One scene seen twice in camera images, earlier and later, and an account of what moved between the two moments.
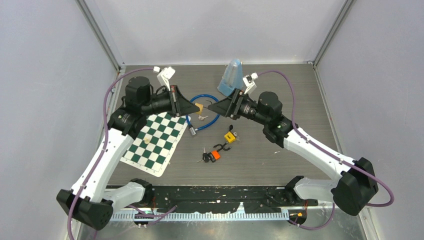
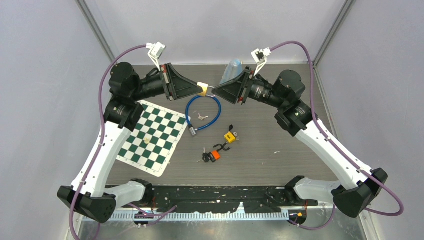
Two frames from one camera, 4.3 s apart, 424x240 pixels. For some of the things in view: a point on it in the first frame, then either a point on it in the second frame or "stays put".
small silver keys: (202, 118) stays put
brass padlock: (201, 106) to (204, 87)
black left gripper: (180, 105) to (176, 86)
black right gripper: (229, 107) to (236, 88)
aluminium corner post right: (334, 32) stays put
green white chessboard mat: (154, 149) stays put
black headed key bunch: (205, 157) stays put
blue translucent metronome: (232, 78) stays put
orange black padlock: (215, 155) stays put
